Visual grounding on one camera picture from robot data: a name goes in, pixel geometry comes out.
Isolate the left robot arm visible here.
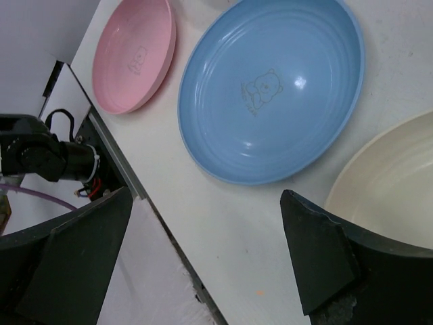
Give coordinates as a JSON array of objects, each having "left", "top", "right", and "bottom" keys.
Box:
[{"left": 1, "top": 108, "right": 100, "bottom": 183}]

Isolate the cream plastic plate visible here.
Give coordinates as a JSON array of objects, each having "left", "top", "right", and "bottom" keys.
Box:
[{"left": 325, "top": 112, "right": 432, "bottom": 248}]

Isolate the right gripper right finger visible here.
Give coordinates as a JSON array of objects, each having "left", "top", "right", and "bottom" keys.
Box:
[{"left": 280, "top": 190, "right": 432, "bottom": 324}]

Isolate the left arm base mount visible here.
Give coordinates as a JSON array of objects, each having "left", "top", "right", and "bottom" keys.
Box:
[{"left": 45, "top": 108, "right": 127, "bottom": 201}]

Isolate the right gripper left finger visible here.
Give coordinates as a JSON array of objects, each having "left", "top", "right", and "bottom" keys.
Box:
[{"left": 1, "top": 188, "right": 133, "bottom": 324}]

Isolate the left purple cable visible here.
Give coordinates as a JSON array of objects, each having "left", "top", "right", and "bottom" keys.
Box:
[{"left": 0, "top": 184, "right": 77, "bottom": 214}]

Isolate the pink plastic plate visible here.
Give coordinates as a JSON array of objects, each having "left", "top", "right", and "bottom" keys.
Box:
[{"left": 92, "top": 1, "right": 177, "bottom": 114}]

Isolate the blue plastic plate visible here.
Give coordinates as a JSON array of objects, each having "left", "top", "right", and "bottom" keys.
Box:
[{"left": 178, "top": 1, "right": 365, "bottom": 186}]

